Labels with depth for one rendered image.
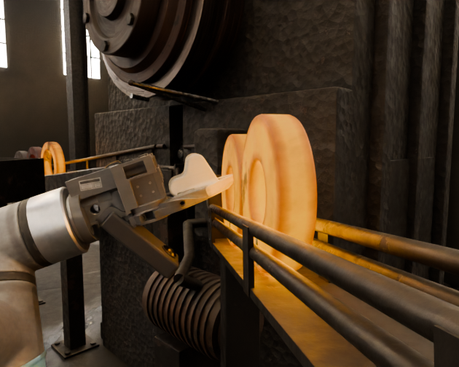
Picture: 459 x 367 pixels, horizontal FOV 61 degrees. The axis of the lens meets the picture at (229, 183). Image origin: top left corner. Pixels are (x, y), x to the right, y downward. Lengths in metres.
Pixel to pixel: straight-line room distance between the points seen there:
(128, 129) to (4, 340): 0.90
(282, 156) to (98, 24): 0.82
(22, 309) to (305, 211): 0.34
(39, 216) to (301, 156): 0.32
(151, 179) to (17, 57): 11.07
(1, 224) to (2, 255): 0.04
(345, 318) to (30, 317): 0.40
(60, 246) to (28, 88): 11.00
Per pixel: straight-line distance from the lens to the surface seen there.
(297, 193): 0.31
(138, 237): 0.51
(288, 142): 0.33
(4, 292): 0.51
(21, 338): 0.49
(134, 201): 0.49
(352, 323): 0.17
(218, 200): 0.61
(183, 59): 0.89
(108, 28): 1.03
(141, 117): 1.20
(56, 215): 0.50
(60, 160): 1.59
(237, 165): 0.47
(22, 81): 11.46
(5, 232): 0.52
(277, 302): 0.30
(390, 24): 0.88
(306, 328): 0.25
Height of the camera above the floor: 0.77
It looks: 6 degrees down
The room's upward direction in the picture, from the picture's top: straight up
